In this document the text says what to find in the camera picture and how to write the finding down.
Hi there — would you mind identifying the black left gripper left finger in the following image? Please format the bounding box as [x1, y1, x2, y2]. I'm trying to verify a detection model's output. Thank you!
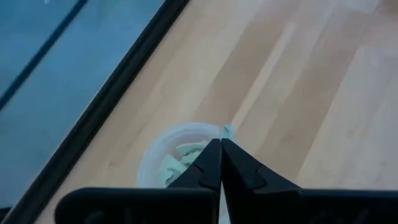
[55, 138, 223, 224]

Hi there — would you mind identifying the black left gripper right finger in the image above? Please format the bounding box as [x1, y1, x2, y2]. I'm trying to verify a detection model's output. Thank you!
[221, 138, 398, 224]

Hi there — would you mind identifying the green stevia packet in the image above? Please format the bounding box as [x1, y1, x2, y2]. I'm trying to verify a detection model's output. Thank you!
[158, 154, 189, 188]
[180, 151, 203, 166]
[219, 123, 236, 140]
[175, 140, 210, 156]

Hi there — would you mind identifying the clear plastic container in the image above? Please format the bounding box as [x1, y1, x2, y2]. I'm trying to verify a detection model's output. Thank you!
[136, 122, 237, 224]

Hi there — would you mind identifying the black aluminium table frame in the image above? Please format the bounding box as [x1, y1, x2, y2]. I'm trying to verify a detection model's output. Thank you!
[0, 0, 191, 224]

